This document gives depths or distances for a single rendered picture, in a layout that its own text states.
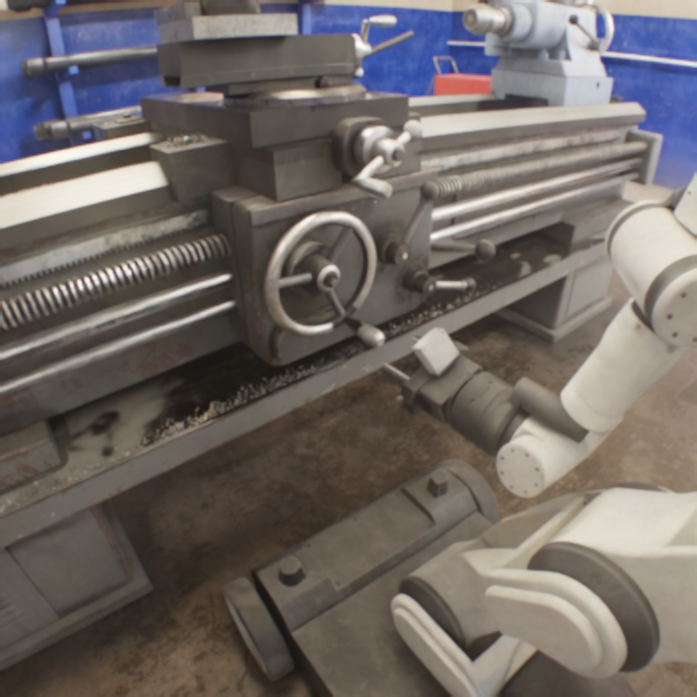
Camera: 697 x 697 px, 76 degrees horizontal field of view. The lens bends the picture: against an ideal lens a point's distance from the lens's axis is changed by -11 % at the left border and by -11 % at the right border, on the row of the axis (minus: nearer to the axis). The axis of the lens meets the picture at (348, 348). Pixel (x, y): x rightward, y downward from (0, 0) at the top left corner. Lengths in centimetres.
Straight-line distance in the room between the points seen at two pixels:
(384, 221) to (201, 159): 33
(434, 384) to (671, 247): 35
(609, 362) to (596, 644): 25
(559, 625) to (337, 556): 57
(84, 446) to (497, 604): 75
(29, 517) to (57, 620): 42
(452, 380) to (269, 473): 83
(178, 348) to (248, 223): 33
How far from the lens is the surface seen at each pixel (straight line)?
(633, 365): 51
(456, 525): 107
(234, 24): 80
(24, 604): 118
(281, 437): 149
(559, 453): 58
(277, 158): 75
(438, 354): 65
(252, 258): 78
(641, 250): 46
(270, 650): 95
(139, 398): 106
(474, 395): 62
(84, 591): 120
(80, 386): 96
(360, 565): 98
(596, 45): 200
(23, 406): 96
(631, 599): 48
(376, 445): 145
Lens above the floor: 102
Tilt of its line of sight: 34 degrees down
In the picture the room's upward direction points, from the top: 1 degrees counter-clockwise
